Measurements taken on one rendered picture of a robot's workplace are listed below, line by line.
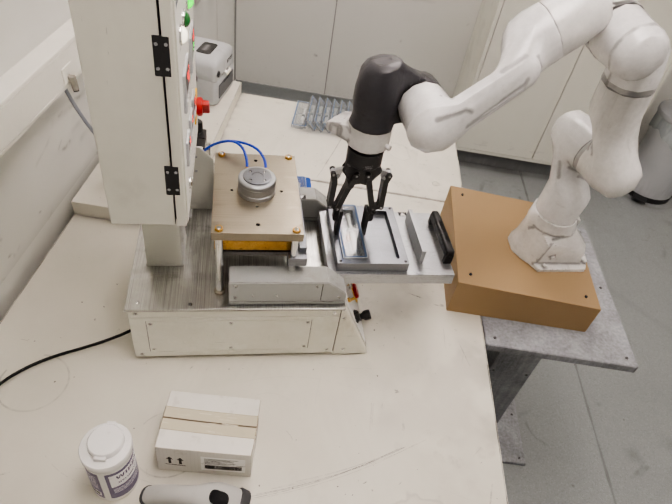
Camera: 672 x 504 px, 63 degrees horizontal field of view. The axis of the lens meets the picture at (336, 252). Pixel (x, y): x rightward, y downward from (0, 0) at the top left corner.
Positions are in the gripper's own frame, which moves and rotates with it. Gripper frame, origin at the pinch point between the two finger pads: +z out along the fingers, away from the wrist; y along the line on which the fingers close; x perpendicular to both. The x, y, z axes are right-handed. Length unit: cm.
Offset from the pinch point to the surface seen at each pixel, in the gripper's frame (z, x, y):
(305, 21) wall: 49, 238, 13
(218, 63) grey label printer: 8, 91, -33
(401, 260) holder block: 3.6, -9.2, 10.7
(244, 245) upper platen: -1.9, -10.6, -24.2
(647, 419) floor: 104, 0, 139
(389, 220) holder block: 3.6, 4.5, 10.6
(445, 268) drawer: 6.1, -9.2, 21.9
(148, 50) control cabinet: -45, -17, -38
